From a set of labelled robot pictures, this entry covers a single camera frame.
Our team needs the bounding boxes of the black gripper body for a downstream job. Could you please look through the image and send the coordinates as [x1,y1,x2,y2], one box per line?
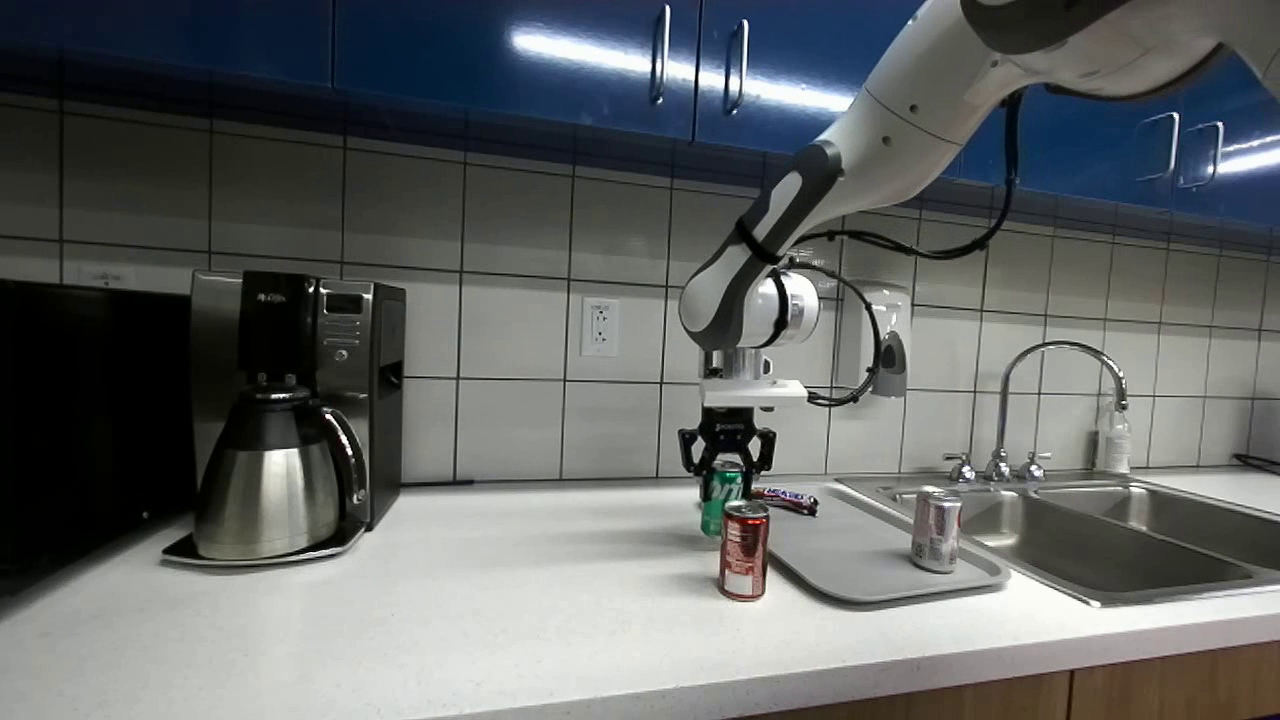
[678,403,781,466]

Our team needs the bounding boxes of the black steel coffee maker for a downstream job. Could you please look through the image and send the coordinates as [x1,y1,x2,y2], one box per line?
[162,270,408,573]

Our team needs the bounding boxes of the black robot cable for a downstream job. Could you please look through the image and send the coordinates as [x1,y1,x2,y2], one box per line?
[764,87,1027,411]

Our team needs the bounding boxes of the green soda can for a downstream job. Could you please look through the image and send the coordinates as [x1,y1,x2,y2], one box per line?
[698,453,754,541]

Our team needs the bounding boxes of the purple snack wrapper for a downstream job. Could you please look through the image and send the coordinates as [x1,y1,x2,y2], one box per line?
[747,485,820,520]

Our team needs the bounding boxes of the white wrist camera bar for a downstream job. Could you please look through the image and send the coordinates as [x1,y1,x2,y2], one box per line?
[699,376,811,411]

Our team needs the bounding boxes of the chrome gooseneck faucet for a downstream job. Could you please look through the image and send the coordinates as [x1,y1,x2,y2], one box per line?
[992,337,1136,485]

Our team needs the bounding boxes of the steel coffee carafe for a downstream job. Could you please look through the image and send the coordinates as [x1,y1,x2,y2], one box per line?
[192,390,369,562]

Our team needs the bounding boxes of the red soda can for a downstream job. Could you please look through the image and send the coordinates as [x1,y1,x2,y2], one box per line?
[717,498,778,605]

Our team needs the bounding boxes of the white wall soap dispenser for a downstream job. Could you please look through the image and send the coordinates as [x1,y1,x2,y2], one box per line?
[829,281,921,401]

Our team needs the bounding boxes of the wooden lower cabinet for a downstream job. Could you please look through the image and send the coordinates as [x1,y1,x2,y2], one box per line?
[745,637,1280,720]

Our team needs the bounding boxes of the clear soap bottle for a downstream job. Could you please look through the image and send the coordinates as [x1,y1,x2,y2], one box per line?
[1091,398,1136,482]

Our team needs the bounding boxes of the black microwave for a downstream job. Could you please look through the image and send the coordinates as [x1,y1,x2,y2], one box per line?
[0,275,200,595]

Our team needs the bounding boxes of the silver cabinet handle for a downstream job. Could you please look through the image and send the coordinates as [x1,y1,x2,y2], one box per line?
[721,15,754,120]
[1143,110,1185,184]
[1193,116,1229,191]
[648,0,678,114]

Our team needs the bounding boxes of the stainless steel double sink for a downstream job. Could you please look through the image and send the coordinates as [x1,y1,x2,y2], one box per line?
[852,473,1280,613]

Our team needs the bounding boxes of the white wall outlet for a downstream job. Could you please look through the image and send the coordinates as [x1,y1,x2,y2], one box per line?
[580,293,625,362]

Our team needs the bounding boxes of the silver soda can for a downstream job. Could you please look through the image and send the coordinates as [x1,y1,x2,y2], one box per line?
[908,485,963,580]

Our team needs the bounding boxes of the grey plastic tray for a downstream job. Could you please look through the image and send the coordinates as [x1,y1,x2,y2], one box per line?
[747,482,1011,613]

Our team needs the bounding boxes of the blue upper cabinets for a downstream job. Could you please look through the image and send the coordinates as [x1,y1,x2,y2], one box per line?
[0,0,1280,254]

